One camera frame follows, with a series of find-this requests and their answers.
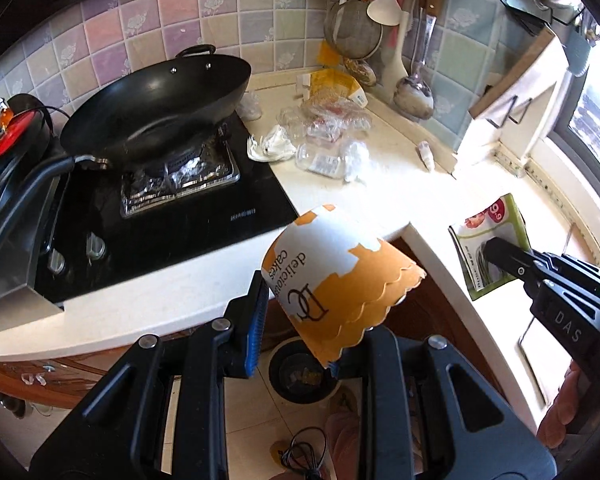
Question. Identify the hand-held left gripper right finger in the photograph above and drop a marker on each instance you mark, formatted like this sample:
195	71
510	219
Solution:
380	352

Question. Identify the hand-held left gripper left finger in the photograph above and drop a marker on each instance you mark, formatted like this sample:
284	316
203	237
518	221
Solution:
254	330

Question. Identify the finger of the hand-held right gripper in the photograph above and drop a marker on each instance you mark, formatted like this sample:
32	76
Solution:
505	255

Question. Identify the green white snack packet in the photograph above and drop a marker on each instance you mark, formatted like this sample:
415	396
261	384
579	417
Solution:
480	220

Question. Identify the round trash bin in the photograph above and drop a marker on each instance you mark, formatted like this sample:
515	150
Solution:
300	375

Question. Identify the orange white paper cake cup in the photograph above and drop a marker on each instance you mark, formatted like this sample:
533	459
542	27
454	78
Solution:
330	270

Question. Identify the small white nozzle bottle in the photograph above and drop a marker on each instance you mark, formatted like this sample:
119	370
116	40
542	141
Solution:
426	155

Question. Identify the white paper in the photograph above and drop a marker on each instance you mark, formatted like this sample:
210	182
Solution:
270	144

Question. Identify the yellow white paper bag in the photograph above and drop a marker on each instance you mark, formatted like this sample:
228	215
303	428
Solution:
335	87

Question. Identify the person's right hand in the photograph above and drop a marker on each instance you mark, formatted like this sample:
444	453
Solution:
560	410

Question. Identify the wooden base cabinet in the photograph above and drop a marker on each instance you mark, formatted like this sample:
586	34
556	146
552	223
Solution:
430	310

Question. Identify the person's leg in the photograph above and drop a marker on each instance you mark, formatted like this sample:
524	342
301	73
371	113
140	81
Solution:
347	435

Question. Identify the black glass gas stove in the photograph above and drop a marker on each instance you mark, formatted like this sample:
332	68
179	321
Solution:
205	220

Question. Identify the window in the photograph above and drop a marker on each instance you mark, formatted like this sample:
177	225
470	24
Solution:
595	125

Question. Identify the foil burner liner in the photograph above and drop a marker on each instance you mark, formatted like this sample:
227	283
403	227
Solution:
190	180

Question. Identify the crumpled clear plastic wrap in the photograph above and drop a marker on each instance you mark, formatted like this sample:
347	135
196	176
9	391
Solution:
356	160

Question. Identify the silver stove knob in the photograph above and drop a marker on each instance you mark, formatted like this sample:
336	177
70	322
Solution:
56	261
96	246

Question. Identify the clear plastic bottle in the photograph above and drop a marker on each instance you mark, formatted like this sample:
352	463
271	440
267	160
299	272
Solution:
320	160

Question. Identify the clear plastic packaging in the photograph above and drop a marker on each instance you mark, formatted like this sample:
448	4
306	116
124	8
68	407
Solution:
330	117

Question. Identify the brown patterned round dish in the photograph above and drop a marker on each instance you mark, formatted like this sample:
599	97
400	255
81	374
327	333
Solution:
361	71

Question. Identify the black wok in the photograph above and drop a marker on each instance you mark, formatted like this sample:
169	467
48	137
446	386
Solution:
155	100

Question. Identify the silver metal appliance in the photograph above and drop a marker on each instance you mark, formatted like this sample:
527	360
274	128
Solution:
10	270

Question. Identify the yellow packet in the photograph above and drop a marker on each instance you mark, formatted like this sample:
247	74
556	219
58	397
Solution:
330	55

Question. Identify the metal mesh strainer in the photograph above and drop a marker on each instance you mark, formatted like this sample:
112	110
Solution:
352	30

